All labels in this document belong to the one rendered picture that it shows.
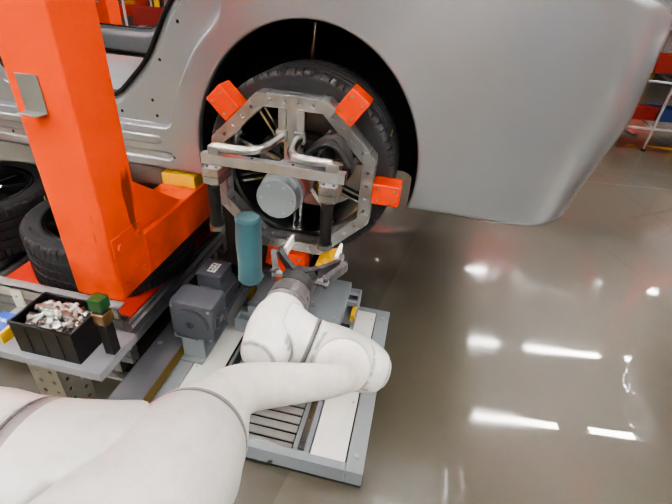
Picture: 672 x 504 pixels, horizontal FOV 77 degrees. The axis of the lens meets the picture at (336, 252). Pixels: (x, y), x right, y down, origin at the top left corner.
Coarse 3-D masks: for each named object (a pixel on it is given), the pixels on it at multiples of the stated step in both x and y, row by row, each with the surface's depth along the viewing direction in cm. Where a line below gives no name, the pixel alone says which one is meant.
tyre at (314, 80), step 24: (264, 72) 133; (288, 72) 130; (312, 72) 130; (336, 72) 136; (336, 96) 130; (216, 120) 143; (360, 120) 133; (384, 120) 138; (384, 144) 135; (384, 168) 139
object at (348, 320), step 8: (264, 272) 211; (256, 288) 199; (352, 288) 205; (248, 296) 194; (352, 296) 198; (360, 296) 201; (352, 304) 197; (240, 312) 187; (344, 312) 193; (352, 312) 189; (240, 320) 182; (248, 320) 181; (344, 320) 189; (352, 320) 188; (240, 328) 185; (352, 328) 186
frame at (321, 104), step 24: (264, 96) 126; (288, 96) 125; (312, 96) 128; (240, 120) 132; (336, 120) 126; (360, 144) 128; (360, 192) 136; (360, 216) 141; (264, 240) 154; (312, 240) 155; (336, 240) 148
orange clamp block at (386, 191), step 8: (376, 176) 139; (376, 184) 134; (384, 184) 134; (392, 184) 135; (400, 184) 135; (376, 192) 135; (384, 192) 135; (392, 192) 134; (400, 192) 134; (376, 200) 136; (384, 200) 136; (392, 200) 135
